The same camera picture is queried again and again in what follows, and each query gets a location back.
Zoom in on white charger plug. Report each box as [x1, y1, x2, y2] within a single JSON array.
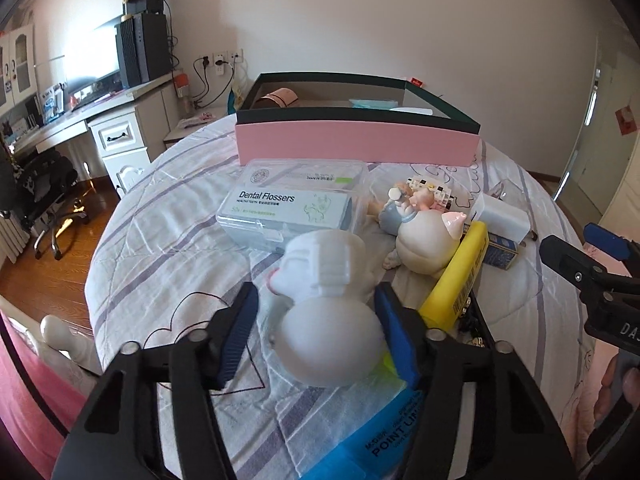
[[470, 194, 532, 244]]

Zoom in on small blue yellow box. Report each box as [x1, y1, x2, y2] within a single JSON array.
[[456, 221, 518, 270]]

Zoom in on black hair claw clip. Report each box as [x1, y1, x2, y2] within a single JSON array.
[[458, 292, 496, 349]]

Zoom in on blue highlighter marker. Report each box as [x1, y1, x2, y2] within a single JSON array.
[[291, 377, 423, 479]]

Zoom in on yellow highlighter marker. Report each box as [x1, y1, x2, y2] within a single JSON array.
[[419, 221, 488, 333]]

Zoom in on pink pig figurine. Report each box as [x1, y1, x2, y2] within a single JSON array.
[[367, 183, 466, 278]]

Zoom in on pink block figure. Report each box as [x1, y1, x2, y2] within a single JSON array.
[[407, 177, 452, 211]]

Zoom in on white duck figurine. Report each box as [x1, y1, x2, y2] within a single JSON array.
[[268, 230, 384, 388]]

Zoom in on teal round container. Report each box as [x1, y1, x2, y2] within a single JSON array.
[[349, 99, 399, 110]]

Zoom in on dental flossers box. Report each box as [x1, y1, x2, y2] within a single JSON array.
[[216, 159, 369, 252]]

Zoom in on pink cylindrical case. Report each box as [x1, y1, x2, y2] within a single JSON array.
[[252, 87, 298, 110]]

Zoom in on white small device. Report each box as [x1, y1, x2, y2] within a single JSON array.
[[390, 106, 434, 116]]

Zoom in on person right hand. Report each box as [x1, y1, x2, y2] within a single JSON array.
[[588, 350, 639, 455]]

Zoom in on pink bed cover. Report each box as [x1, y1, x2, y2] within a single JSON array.
[[1, 315, 96, 479]]

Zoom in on black office chair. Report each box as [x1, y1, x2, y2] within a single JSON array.
[[1, 148, 89, 260]]

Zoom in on white desk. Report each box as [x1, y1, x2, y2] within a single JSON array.
[[12, 74, 179, 196]]

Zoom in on low black white cabinet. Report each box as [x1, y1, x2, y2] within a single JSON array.
[[164, 106, 228, 148]]

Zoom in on pink black storage box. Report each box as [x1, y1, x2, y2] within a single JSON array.
[[235, 72, 480, 167]]

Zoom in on orange cap bottle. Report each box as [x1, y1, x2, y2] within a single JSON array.
[[174, 72, 193, 118]]

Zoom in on white glass door cabinet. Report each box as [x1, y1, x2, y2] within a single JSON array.
[[0, 24, 38, 116]]

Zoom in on black computer monitor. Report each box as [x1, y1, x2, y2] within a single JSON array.
[[63, 25, 119, 94]]

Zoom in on black computer tower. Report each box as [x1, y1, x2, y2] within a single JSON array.
[[115, 13, 171, 89]]

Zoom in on door with metal handle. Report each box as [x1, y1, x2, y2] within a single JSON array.
[[553, 36, 639, 231]]

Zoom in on wall power sockets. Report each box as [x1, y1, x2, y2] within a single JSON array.
[[200, 49, 244, 77]]

